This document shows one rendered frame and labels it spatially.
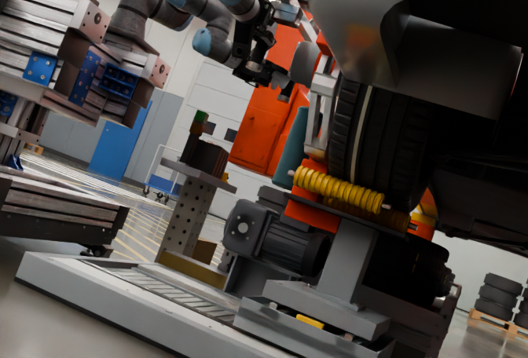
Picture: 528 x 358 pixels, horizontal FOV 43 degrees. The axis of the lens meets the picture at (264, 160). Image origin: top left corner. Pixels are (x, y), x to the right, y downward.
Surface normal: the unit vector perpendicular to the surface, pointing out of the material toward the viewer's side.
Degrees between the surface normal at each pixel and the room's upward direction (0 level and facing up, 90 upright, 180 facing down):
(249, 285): 90
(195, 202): 90
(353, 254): 90
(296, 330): 90
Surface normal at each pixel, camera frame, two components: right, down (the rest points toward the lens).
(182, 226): -0.27, -0.18
